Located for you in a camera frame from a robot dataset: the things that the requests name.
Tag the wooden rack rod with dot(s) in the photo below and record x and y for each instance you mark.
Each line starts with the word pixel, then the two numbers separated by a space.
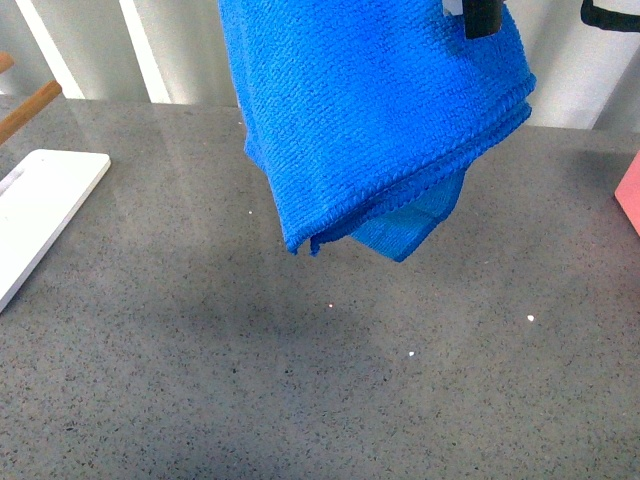
pixel 6 62
pixel 33 105

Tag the right wooden rack rod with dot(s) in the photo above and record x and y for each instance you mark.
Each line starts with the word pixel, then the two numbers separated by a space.
pixel 33 105

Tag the black gripper finger holding cloth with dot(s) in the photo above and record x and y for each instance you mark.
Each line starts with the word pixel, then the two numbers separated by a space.
pixel 482 18

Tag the white pleated curtain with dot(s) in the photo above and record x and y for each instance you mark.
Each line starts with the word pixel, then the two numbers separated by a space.
pixel 172 52

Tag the blue microfiber cloth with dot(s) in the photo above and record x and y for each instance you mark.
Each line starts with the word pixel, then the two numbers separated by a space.
pixel 365 115

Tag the white towel rack stand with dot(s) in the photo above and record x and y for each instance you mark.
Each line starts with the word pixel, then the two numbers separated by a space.
pixel 39 197

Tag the pink plastic tray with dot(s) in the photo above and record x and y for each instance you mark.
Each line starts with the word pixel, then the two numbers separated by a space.
pixel 627 193

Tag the left wooden rack rod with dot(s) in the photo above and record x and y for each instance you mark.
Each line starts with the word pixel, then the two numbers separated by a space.
pixel 6 62

